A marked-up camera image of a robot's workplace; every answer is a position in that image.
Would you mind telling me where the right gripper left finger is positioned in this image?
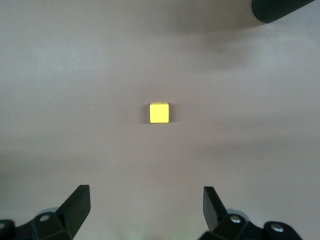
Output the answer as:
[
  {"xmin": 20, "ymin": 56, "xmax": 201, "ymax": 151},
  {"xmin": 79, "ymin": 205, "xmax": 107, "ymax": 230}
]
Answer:
[{"xmin": 0, "ymin": 184, "xmax": 91, "ymax": 240}]

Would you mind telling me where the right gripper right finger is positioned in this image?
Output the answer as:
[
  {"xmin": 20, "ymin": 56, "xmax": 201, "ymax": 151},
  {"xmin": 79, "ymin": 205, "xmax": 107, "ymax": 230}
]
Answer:
[{"xmin": 199, "ymin": 186, "xmax": 302, "ymax": 240}]

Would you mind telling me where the yellow block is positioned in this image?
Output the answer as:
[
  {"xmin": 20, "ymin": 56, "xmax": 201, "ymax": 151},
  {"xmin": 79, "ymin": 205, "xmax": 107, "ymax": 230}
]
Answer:
[{"xmin": 149, "ymin": 101, "xmax": 171, "ymax": 124}]

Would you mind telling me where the black ribbed cylinder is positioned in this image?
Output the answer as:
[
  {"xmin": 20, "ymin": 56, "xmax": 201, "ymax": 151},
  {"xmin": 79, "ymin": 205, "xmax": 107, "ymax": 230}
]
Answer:
[{"xmin": 251, "ymin": 0, "xmax": 317, "ymax": 25}]

